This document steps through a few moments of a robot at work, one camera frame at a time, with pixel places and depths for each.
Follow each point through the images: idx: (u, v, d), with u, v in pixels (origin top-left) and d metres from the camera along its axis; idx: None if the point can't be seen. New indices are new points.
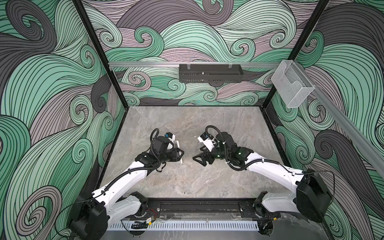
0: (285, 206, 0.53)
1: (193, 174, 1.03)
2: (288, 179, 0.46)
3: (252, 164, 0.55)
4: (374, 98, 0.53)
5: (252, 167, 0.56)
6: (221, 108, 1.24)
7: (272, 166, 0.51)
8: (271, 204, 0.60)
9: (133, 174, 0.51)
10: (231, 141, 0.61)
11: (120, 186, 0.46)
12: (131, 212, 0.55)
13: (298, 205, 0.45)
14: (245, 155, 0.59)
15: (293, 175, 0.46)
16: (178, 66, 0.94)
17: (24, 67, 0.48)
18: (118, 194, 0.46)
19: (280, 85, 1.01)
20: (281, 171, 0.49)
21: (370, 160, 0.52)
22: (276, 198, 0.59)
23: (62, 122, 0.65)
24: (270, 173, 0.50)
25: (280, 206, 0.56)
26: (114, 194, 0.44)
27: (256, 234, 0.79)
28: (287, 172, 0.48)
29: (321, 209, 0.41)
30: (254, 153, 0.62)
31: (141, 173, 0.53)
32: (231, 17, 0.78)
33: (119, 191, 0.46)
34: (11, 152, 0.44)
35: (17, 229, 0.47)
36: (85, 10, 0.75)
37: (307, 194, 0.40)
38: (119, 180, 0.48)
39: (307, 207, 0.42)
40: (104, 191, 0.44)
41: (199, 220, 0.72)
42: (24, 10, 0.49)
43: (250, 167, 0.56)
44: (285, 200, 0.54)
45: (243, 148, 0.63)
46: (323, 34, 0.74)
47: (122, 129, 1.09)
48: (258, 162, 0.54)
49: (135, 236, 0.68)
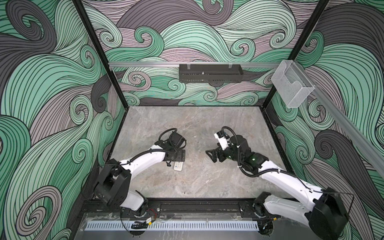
0: (292, 214, 0.52)
1: (193, 174, 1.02)
2: (304, 195, 0.44)
3: (266, 173, 0.54)
4: (374, 98, 0.53)
5: (266, 175, 0.54)
6: (220, 109, 1.23)
7: (290, 179, 0.49)
8: (274, 208, 0.59)
9: (154, 154, 0.55)
10: (245, 145, 0.59)
11: (142, 161, 0.50)
12: (133, 208, 0.61)
13: (310, 222, 0.45)
14: (259, 163, 0.57)
15: (311, 191, 0.44)
16: (178, 66, 0.94)
17: (23, 67, 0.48)
18: (140, 167, 0.50)
19: (280, 85, 1.01)
20: (299, 186, 0.46)
21: (370, 160, 0.52)
22: (284, 205, 0.57)
23: (62, 122, 0.65)
24: (286, 185, 0.48)
25: (285, 213, 0.55)
26: (137, 166, 0.48)
27: (256, 233, 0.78)
28: (305, 188, 0.46)
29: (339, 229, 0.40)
30: (270, 161, 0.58)
31: (160, 155, 0.58)
32: (231, 17, 0.78)
33: (141, 165, 0.50)
34: (12, 152, 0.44)
35: (17, 229, 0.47)
36: (85, 10, 0.75)
37: (325, 215, 0.39)
38: (141, 156, 0.52)
39: (320, 224, 0.41)
40: (129, 161, 0.48)
41: (199, 220, 0.72)
42: (24, 10, 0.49)
43: (264, 175, 0.55)
44: (294, 211, 0.52)
45: (257, 154, 0.61)
46: (323, 34, 0.74)
47: (122, 129, 1.09)
48: (274, 172, 0.52)
49: (135, 236, 0.68)
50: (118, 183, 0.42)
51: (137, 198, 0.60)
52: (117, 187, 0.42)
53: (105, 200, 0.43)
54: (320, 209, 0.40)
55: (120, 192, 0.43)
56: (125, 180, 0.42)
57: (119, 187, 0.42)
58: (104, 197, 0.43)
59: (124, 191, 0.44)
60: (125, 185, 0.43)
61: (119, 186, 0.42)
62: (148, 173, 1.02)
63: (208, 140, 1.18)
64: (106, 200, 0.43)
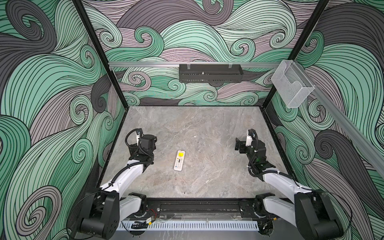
0: (286, 214, 0.52)
1: (193, 174, 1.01)
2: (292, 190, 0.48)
3: (267, 175, 0.60)
4: (374, 99, 0.53)
5: (267, 178, 0.60)
6: (220, 108, 1.24)
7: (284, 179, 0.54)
8: (273, 207, 0.60)
9: (133, 168, 0.55)
10: (262, 152, 0.64)
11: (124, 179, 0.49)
12: (133, 210, 0.60)
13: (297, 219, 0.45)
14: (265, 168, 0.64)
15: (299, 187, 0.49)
16: (178, 66, 0.94)
17: (24, 67, 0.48)
18: (124, 184, 0.49)
19: (280, 85, 1.01)
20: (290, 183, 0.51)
21: (370, 160, 0.52)
22: (279, 203, 0.58)
23: (63, 121, 0.66)
24: (282, 186, 0.53)
25: (280, 212, 0.55)
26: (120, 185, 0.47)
27: (256, 233, 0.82)
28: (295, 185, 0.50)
29: (322, 237, 0.39)
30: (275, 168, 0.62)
31: (138, 168, 0.58)
32: (231, 17, 0.78)
33: (125, 182, 0.49)
34: (12, 152, 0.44)
35: (17, 229, 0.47)
36: (85, 10, 0.75)
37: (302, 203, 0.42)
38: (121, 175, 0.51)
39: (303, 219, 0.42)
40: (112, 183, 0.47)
41: (199, 220, 0.72)
42: (24, 10, 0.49)
43: (266, 177, 0.61)
44: (288, 209, 0.52)
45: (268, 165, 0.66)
46: (323, 34, 0.74)
47: (122, 129, 1.09)
48: (272, 174, 0.59)
49: (135, 236, 0.68)
50: (108, 207, 0.40)
51: (134, 201, 0.60)
52: (108, 212, 0.40)
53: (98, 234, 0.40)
54: (300, 198, 0.43)
55: (114, 216, 0.41)
56: (115, 201, 0.41)
57: (111, 210, 0.40)
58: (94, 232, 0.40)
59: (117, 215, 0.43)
60: (115, 208, 0.42)
61: (110, 207, 0.40)
62: (148, 173, 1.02)
63: (209, 139, 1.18)
64: (98, 233, 0.40)
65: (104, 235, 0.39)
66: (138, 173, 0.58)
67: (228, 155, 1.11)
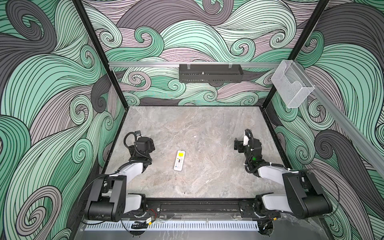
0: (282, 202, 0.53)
1: (193, 174, 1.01)
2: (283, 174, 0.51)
3: (261, 170, 0.64)
4: (374, 98, 0.53)
5: (262, 173, 0.64)
6: (220, 108, 1.24)
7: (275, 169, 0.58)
8: (270, 200, 0.61)
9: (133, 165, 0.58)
10: (258, 150, 0.68)
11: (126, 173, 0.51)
12: (134, 207, 0.61)
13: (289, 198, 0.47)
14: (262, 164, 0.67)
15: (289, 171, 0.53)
16: (178, 66, 0.94)
17: (24, 67, 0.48)
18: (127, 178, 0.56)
19: (280, 85, 1.01)
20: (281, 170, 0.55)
21: (370, 160, 0.52)
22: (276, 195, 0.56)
23: (63, 121, 0.66)
24: (274, 175, 0.56)
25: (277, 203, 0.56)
26: None
27: (256, 233, 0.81)
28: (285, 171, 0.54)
29: (309, 207, 0.42)
30: None
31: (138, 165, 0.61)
32: (231, 17, 0.78)
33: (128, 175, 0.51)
34: (12, 152, 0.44)
35: (17, 229, 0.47)
36: (85, 10, 0.75)
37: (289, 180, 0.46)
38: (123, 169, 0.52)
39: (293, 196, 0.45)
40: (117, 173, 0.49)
41: (199, 220, 0.72)
42: (24, 10, 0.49)
43: (261, 173, 0.64)
44: None
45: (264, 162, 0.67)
46: (323, 34, 0.74)
47: (122, 129, 1.09)
48: (265, 167, 0.63)
49: (135, 236, 0.68)
50: (117, 189, 0.43)
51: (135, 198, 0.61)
52: (117, 193, 0.43)
53: (107, 216, 0.41)
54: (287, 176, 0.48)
55: (121, 199, 0.43)
56: (123, 182, 0.44)
57: (120, 191, 0.43)
58: (104, 215, 0.41)
59: (124, 198, 0.45)
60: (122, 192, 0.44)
61: (119, 189, 0.43)
62: (148, 173, 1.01)
63: (209, 139, 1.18)
64: (108, 215, 0.41)
65: (114, 216, 0.41)
66: (138, 171, 0.61)
67: (228, 155, 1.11)
